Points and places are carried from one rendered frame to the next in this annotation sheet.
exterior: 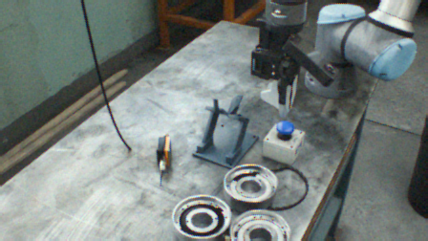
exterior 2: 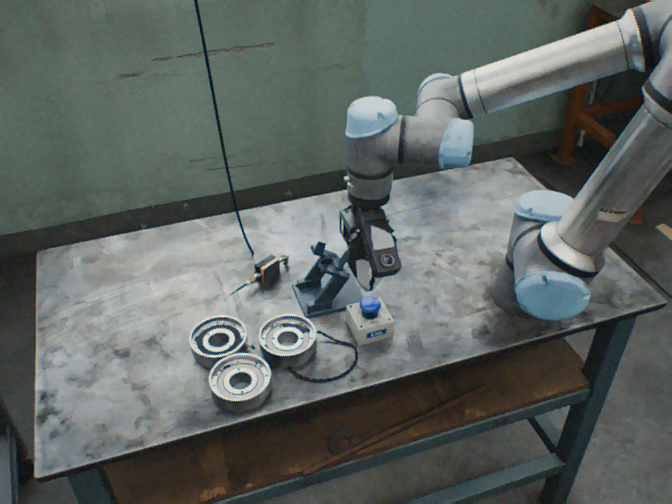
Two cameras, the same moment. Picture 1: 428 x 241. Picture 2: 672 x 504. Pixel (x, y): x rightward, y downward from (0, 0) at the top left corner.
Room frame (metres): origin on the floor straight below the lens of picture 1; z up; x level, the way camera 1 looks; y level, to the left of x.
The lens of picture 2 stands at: (0.04, -0.71, 1.72)
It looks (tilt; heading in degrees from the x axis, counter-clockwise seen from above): 39 degrees down; 42
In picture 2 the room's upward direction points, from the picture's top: 1 degrees counter-clockwise
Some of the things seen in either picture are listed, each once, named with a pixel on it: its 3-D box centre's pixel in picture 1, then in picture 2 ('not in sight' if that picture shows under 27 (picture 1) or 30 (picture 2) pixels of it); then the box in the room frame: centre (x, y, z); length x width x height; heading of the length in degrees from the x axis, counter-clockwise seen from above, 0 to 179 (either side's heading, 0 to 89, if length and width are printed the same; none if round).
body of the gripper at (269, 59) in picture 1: (279, 48); (366, 217); (0.77, -0.13, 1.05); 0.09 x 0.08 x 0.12; 60
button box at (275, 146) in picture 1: (285, 142); (372, 320); (0.76, -0.16, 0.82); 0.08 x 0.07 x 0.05; 150
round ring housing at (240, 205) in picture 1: (250, 189); (288, 341); (0.62, -0.07, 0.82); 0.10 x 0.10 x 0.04
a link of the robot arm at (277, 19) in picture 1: (285, 10); (367, 180); (0.76, -0.13, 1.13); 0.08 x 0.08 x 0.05
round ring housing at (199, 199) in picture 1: (202, 223); (219, 343); (0.53, 0.02, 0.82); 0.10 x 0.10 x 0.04
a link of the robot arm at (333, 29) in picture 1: (341, 31); (543, 230); (1.04, -0.33, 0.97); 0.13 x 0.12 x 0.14; 32
